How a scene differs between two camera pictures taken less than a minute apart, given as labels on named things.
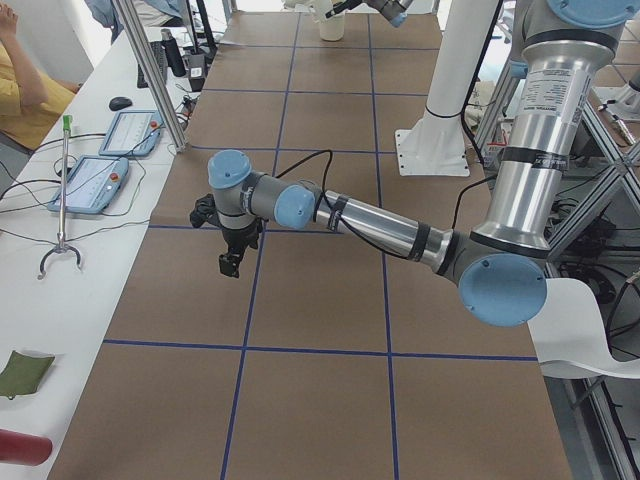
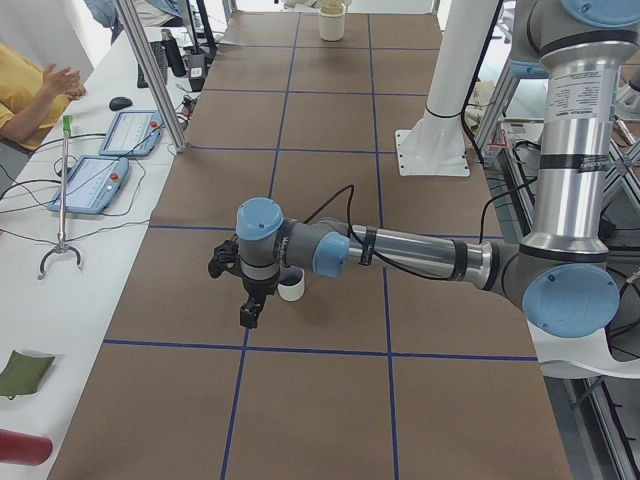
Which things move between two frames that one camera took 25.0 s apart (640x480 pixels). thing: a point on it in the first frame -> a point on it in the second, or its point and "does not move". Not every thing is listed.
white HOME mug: [333, 28] -> [293, 288]
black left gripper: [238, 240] -> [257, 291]
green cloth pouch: [23, 374] does not move
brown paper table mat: [325, 358] does not move
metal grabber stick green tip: [63, 244] does not move
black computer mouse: [119, 102] does not move
